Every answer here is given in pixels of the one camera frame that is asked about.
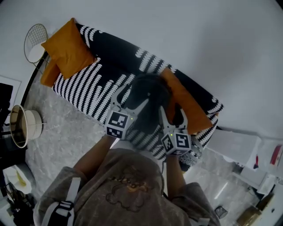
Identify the black television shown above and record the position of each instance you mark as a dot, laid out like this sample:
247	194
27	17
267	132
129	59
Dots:
5	95

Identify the red packet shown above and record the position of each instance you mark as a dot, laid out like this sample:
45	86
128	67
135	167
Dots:
276	154

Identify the person's brown shirt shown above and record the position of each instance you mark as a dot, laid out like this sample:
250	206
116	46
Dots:
132	198

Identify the red pen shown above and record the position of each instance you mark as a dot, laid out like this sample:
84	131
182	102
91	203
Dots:
256	162

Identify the person's left forearm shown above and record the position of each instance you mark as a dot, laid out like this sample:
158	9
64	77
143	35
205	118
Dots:
97	152

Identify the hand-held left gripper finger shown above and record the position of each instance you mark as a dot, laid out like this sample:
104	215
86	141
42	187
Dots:
116	100
140	108

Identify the person's right forearm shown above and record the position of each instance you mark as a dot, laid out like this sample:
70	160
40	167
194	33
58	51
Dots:
174	174

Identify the black white patterned knit blanket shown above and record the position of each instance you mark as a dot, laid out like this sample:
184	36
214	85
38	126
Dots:
191	157

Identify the white table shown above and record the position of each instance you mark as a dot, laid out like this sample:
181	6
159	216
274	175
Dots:
234	143

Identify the orange cushion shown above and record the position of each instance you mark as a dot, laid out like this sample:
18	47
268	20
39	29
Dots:
68	48
188	99

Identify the black white striped sofa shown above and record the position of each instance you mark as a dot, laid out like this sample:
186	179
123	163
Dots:
106	55

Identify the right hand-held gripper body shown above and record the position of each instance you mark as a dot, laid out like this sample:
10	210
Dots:
177	143

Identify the white round seat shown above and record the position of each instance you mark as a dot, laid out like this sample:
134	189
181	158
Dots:
13	178

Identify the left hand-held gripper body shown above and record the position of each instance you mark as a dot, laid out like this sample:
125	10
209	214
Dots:
117	123

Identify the yellow item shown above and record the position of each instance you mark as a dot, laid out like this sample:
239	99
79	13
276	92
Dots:
21	178

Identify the gold metal item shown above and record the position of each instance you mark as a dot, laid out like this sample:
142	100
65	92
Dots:
249	215

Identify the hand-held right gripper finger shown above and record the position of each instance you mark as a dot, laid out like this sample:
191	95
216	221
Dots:
185	123
165	122

